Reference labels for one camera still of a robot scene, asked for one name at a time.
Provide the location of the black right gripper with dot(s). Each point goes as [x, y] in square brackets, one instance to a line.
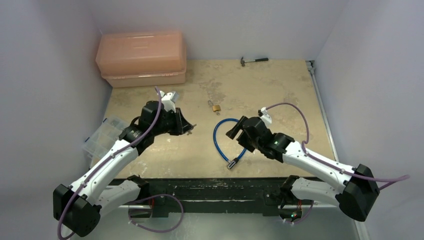
[244, 131]

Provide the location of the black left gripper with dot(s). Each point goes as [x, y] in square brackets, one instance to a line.
[181, 125]

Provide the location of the brass padlock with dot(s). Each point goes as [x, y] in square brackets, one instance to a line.
[214, 107]

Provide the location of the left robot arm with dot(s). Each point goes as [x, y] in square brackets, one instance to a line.
[80, 206]

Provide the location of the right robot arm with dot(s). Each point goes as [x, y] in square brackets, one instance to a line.
[352, 189]

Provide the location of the clear plastic screw organizer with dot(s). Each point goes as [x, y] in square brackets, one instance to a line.
[101, 141]

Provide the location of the pink plastic toolbox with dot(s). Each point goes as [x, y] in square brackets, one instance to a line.
[139, 59]

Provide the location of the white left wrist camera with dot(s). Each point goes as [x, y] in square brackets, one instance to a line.
[169, 100]

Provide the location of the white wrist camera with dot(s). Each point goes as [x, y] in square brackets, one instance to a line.
[264, 116]
[169, 100]

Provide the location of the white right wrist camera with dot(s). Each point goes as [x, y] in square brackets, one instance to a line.
[264, 116]

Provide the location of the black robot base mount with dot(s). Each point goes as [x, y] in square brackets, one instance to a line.
[240, 195]

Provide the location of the small black-handled hammer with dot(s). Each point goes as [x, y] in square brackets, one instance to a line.
[243, 61]

